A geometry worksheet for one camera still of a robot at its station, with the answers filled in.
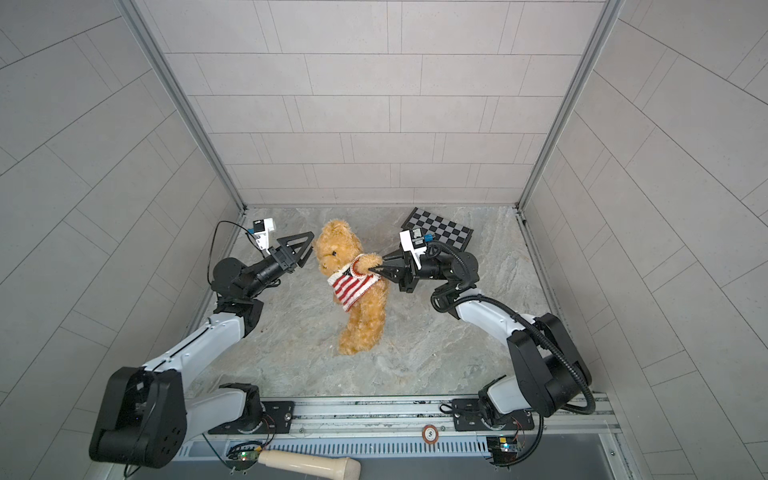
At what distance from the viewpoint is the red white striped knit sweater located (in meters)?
0.62

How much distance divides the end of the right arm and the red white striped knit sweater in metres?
0.02

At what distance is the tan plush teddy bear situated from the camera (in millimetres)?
606

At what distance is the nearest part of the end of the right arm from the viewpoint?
61 centimetres

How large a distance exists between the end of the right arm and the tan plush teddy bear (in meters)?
0.01
